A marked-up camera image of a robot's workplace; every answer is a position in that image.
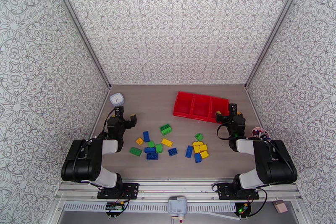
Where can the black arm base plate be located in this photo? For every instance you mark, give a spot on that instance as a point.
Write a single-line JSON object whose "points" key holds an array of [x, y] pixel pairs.
{"points": [[224, 193], [131, 191]]}

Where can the white square lidded container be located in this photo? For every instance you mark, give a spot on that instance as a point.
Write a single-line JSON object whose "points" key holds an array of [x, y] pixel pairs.
{"points": [[116, 99]]}

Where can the large green lego brick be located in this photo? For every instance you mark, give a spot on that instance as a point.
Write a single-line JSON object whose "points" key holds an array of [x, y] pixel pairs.
{"points": [[166, 129], [135, 151]]}

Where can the white plastic device box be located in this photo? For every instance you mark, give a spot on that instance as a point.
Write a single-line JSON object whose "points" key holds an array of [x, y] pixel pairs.
{"points": [[178, 205]]}

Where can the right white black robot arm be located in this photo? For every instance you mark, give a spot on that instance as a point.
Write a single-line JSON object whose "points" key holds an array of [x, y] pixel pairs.
{"points": [[273, 162]]}

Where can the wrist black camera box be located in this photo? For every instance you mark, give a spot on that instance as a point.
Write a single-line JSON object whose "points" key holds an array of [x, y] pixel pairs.
{"points": [[233, 109], [119, 112]]}

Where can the aluminium frame post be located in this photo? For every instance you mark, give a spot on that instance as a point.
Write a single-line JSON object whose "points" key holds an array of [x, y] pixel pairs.
{"points": [[80, 27], [274, 27]]}

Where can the large yellow lego brick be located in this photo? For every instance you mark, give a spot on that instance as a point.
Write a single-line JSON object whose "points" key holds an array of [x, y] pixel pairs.
{"points": [[167, 142]]}

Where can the pink metal bucket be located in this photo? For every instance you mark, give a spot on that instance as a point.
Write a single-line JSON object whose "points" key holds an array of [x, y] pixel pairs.
{"points": [[258, 128]]}

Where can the pink power adapter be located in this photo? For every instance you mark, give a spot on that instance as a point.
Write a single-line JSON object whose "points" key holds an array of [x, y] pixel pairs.
{"points": [[279, 206]]}

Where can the large blue lego brick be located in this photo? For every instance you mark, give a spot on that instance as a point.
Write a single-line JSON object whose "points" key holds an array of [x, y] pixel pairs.
{"points": [[150, 150], [152, 156]]}

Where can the small circuit board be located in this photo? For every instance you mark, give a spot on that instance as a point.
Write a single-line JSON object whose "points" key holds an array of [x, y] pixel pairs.
{"points": [[242, 208], [114, 206]]}

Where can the small blue lego brick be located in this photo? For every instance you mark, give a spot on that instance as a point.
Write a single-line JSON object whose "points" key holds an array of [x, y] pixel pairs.
{"points": [[189, 151], [146, 136], [172, 151], [198, 157]]}

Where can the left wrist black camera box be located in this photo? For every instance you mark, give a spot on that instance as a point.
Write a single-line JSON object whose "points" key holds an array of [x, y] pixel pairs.
{"points": [[119, 112]]}

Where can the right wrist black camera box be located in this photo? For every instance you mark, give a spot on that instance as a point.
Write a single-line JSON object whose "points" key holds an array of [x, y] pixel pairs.
{"points": [[233, 109]]}

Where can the long aluminium frame rail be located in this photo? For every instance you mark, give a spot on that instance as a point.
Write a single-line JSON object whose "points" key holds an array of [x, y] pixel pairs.
{"points": [[178, 187]]}

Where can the aluminium side rail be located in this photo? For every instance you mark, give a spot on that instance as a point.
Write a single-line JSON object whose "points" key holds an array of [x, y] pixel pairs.
{"points": [[256, 111], [100, 111]]}

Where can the small yellow lego brick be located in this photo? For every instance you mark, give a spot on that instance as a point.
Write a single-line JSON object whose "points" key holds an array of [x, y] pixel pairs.
{"points": [[197, 149], [197, 143], [204, 154], [203, 148], [139, 141]]}

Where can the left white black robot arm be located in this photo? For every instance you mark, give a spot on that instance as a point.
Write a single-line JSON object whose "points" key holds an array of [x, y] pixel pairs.
{"points": [[78, 160]]}

